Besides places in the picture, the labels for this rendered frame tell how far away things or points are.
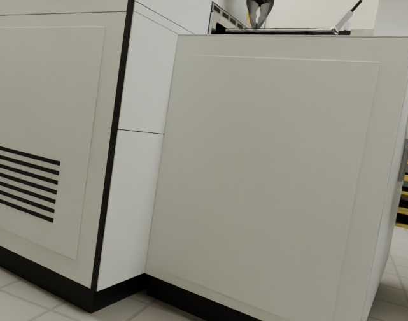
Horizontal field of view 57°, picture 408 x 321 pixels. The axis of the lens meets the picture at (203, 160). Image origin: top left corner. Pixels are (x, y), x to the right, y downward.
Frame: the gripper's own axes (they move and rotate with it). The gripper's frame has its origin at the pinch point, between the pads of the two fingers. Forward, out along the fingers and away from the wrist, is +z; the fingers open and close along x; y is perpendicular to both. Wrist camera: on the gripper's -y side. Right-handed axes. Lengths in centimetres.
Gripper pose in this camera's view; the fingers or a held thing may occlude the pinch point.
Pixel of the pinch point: (256, 26)
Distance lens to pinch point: 133.8
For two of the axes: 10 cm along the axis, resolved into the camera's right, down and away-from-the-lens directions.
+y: 0.1, -0.8, 10.0
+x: -9.9, -1.5, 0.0
